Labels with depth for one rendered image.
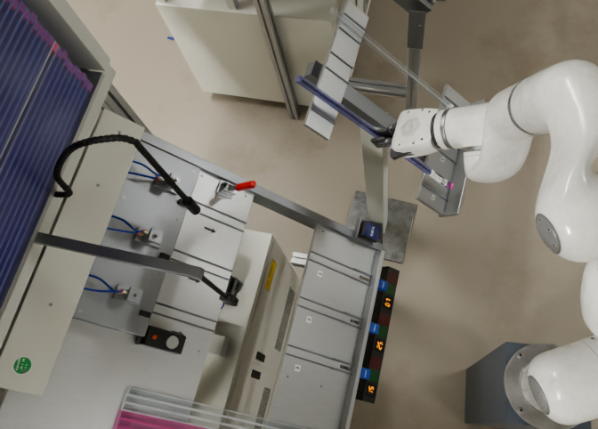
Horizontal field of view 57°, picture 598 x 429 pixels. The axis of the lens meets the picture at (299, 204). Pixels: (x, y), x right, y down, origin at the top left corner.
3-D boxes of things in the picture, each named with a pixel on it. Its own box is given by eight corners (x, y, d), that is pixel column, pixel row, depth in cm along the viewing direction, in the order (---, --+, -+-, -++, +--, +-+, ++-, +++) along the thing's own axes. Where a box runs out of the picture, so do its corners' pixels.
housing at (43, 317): (124, 145, 114) (146, 127, 103) (29, 385, 98) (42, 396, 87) (86, 128, 111) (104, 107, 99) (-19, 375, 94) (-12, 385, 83)
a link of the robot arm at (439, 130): (449, 98, 111) (437, 100, 114) (440, 135, 109) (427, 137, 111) (468, 120, 117) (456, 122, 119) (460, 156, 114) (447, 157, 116)
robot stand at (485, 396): (520, 375, 190) (587, 350, 126) (520, 431, 184) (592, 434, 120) (465, 368, 194) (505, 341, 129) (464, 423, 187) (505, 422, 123)
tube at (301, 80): (448, 184, 139) (452, 183, 138) (448, 189, 138) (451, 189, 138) (296, 76, 114) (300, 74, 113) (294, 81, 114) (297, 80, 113)
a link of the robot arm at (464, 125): (466, 153, 116) (464, 109, 115) (529, 147, 106) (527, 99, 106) (445, 153, 110) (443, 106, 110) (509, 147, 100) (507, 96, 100)
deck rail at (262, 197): (367, 246, 145) (383, 244, 140) (367, 254, 145) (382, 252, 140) (109, 126, 112) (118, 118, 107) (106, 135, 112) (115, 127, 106)
